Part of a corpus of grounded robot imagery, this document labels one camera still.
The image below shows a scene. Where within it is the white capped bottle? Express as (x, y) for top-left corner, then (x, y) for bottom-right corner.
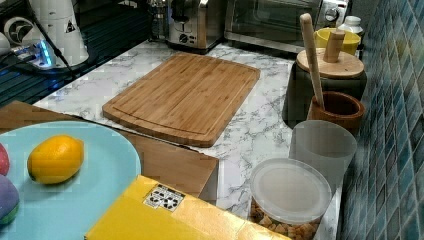
(339, 16), (363, 36)

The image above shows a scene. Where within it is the dark canister with wooden lid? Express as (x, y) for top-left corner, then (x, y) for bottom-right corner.
(281, 29), (368, 130)

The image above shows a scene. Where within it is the purple toy fruit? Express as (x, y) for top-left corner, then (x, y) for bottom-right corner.
(0, 175), (19, 225)

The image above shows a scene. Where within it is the yellow mug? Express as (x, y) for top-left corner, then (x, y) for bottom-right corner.
(314, 28), (361, 55)

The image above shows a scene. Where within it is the frosted plastic cup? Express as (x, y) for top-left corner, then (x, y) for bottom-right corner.
(289, 120), (357, 194)

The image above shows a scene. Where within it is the clear jar with cereal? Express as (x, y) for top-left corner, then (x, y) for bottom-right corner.
(249, 158), (332, 240)

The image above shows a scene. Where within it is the light blue plate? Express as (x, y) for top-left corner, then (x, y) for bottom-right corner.
(1, 121), (141, 240)

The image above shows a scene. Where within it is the yellow cereal box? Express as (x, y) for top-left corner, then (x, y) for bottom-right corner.
(84, 175), (291, 240)

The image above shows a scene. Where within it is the red toy strawberry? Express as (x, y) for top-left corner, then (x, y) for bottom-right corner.
(0, 144), (10, 176)

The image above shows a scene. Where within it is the wooden serving tray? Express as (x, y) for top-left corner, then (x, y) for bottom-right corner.
(0, 101), (219, 205)

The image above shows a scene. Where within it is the silver two-slot toaster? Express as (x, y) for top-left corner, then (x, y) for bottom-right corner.
(167, 0), (227, 53)

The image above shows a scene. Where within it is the brown wooden cup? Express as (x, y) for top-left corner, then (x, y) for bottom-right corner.
(307, 91), (365, 135)

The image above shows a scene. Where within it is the silver toaster oven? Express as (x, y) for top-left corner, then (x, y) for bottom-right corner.
(224, 0), (350, 53)

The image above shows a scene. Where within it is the wooden spoon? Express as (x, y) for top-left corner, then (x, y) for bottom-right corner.
(300, 13), (325, 109)

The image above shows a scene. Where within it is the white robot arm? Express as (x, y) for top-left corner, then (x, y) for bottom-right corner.
(1, 0), (89, 70)

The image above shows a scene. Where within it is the bamboo cutting board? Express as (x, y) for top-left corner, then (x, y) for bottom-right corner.
(102, 53), (260, 148)

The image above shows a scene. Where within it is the yellow lemon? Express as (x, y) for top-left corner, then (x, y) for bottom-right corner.
(27, 135), (84, 184)

